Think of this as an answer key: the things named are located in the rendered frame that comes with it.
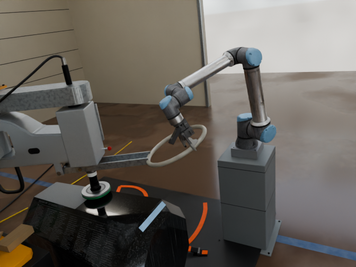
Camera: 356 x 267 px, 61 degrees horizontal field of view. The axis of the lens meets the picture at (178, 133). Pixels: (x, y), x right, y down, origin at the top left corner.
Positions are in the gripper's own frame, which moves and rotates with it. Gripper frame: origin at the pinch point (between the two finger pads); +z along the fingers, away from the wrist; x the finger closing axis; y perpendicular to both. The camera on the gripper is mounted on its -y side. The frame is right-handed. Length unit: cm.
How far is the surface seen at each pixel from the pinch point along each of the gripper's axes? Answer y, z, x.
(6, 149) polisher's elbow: -96, -57, 75
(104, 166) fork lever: -48, -13, 44
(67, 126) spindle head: -53, -50, 41
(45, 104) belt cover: -56, -70, 43
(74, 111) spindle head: -43, -56, 36
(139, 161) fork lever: -27.4, -3.5, 31.9
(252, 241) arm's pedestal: 17, 122, 36
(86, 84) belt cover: -27, -67, 36
